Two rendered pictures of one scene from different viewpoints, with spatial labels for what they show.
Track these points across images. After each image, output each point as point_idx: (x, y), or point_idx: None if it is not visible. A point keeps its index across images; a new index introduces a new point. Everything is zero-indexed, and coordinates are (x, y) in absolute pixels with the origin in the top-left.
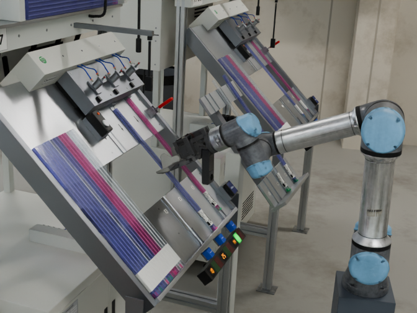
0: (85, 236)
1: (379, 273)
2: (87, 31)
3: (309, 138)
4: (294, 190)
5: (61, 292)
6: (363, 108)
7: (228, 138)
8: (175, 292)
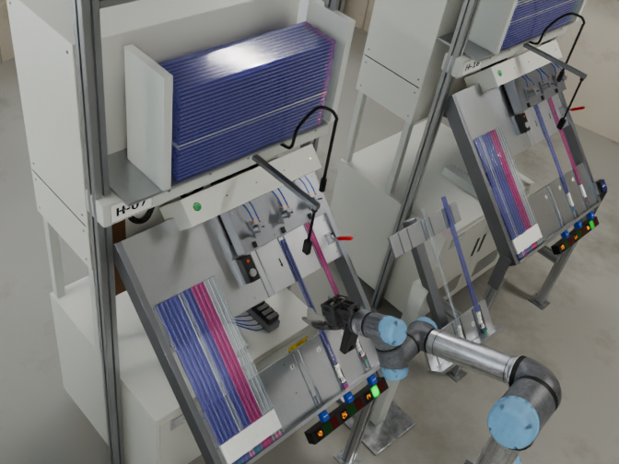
0: (181, 400)
1: None
2: (273, 156)
3: (458, 362)
4: None
5: None
6: (521, 369)
7: (367, 334)
8: None
